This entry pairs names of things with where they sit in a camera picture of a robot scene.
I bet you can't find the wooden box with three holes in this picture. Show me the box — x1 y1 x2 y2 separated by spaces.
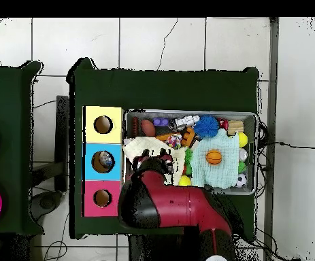
82 105 125 218

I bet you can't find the orange toy basketball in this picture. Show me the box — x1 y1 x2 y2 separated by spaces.
205 148 223 166

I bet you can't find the blue stringy koosh ball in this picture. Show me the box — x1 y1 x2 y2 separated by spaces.
193 114 220 139

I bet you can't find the silver mesh bin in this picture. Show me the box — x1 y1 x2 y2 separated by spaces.
122 109 259 196

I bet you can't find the grey metal post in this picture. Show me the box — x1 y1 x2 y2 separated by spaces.
263 17 280 261

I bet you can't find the silver toy robot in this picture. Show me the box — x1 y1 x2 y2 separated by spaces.
170 114 201 131

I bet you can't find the cream muslin cloth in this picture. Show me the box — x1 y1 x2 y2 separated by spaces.
122 136 188 186

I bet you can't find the dark green table cloth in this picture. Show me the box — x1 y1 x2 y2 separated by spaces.
0 60 44 237
68 57 262 241

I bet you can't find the brown toy football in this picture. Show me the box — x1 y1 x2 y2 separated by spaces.
140 119 156 137

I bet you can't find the black floor cable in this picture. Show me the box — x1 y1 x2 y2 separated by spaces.
257 140 315 150

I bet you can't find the light blue muslin cloth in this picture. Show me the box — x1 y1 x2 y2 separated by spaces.
190 128 240 189

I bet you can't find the plain yellow ball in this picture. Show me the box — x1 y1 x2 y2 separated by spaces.
178 175 192 188

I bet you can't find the small toy soccer ball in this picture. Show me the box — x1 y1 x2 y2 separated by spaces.
235 173 248 188

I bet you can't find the yellow ball with white seam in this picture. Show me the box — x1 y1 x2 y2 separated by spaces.
237 132 249 148

